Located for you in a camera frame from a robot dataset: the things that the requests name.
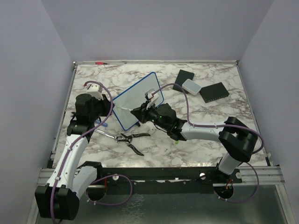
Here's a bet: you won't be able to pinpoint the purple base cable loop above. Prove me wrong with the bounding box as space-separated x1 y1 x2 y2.
85 174 134 206

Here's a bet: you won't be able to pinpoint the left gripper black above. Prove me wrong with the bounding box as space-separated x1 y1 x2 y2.
90 93 114 121

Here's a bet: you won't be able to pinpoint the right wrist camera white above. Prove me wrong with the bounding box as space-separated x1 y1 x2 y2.
145 89 159 110

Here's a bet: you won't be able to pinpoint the black flat box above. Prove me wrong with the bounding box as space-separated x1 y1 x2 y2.
172 70 194 94

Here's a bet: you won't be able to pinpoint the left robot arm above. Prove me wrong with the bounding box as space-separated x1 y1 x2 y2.
35 93 113 221

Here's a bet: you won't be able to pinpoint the black handled pliers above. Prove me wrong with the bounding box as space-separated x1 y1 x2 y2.
117 132 151 156

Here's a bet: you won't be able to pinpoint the aluminium table frame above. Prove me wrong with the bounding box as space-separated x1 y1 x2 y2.
35 63 283 224

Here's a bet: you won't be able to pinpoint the white small router box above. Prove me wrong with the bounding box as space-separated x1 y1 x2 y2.
182 79 202 96

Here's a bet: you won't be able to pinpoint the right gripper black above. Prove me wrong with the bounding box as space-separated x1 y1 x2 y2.
132 100 170 130

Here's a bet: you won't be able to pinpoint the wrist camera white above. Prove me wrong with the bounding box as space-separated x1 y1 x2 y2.
145 89 159 110
86 84 103 100

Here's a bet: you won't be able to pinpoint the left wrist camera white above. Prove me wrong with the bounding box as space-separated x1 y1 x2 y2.
86 84 103 100

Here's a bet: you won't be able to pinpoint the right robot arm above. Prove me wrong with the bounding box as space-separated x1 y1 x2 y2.
130 103 257 182

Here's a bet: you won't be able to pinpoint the red pen at back rail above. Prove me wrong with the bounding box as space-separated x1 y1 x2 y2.
95 62 109 65

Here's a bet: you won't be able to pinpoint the blue handled cutters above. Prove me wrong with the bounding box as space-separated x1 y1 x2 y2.
71 112 76 120

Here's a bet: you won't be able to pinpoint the blue framed whiteboard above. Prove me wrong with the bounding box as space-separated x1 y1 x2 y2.
113 72 160 131

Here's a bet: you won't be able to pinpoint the black network switch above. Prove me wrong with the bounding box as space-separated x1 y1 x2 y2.
200 82 229 103

